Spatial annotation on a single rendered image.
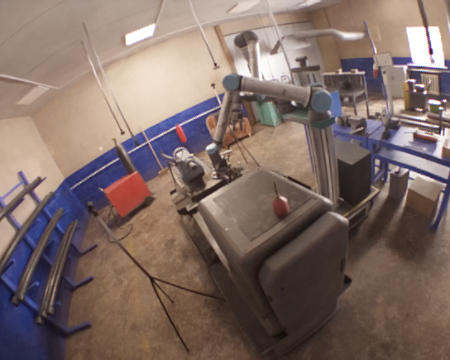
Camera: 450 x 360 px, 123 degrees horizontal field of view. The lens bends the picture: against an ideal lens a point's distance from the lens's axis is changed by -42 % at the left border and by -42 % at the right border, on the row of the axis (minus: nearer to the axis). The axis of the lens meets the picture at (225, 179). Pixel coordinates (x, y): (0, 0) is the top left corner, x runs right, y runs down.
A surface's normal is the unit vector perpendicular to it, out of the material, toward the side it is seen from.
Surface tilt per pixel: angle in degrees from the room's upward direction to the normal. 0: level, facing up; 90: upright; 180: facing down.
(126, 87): 90
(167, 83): 90
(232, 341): 0
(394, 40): 90
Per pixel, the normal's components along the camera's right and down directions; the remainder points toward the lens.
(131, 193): 0.67, 0.13
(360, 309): -0.35, -0.81
